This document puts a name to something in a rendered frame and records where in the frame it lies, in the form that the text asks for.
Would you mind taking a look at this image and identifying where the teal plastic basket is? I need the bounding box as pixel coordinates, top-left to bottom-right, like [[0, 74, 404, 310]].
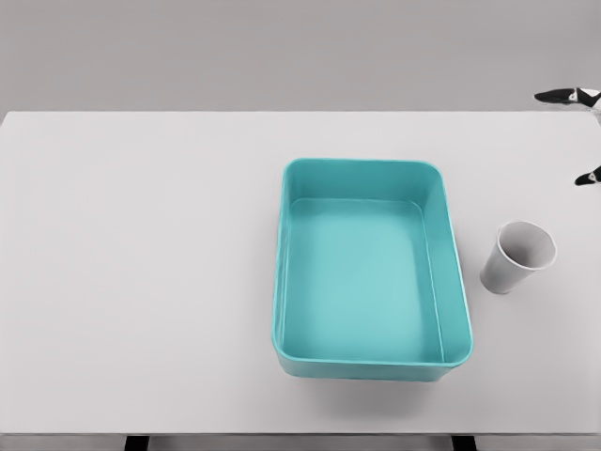
[[270, 157, 475, 381]]

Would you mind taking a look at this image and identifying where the white paper cup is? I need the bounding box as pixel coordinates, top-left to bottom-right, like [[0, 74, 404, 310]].
[[479, 221, 558, 296]]

